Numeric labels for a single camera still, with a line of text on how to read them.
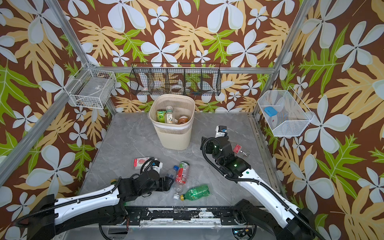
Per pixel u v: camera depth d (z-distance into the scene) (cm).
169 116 82
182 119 93
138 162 88
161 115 88
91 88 87
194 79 96
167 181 70
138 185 59
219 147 53
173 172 86
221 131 64
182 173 84
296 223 38
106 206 53
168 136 84
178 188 81
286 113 83
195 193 77
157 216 75
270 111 86
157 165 72
